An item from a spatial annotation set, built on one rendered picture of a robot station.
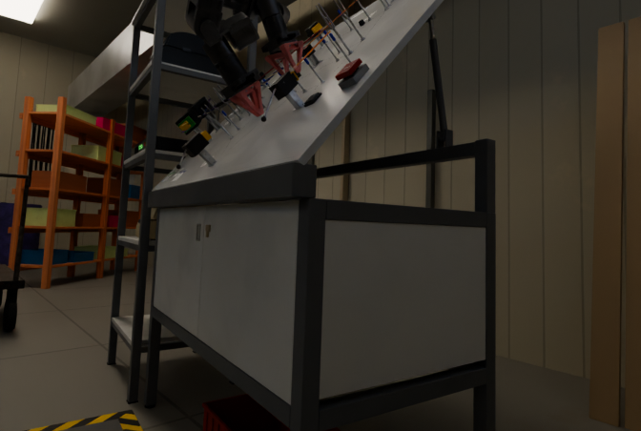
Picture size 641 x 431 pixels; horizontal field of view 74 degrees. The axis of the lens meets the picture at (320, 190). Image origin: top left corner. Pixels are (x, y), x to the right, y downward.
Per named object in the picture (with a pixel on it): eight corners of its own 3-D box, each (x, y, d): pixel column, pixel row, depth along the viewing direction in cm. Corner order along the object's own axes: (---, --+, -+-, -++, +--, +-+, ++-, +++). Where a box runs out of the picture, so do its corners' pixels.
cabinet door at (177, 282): (196, 338, 126) (204, 205, 130) (153, 305, 172) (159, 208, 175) (202, 337, 128) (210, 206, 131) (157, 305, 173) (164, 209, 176)
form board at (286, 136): (154, 194, 178) (151, 191, 177) (296, 54, 222) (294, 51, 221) (303, 166, 81) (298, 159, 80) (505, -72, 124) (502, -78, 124)
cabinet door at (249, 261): (286, 406, 81) (295, 199, 84) (195, 338, 126) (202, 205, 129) (298, 403, 82) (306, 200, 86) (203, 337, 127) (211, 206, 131)
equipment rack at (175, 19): (126, 405, 171) (157, -31, 187) (104, 362, 221) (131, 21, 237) (242, 383, 200) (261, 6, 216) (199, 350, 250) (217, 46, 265)
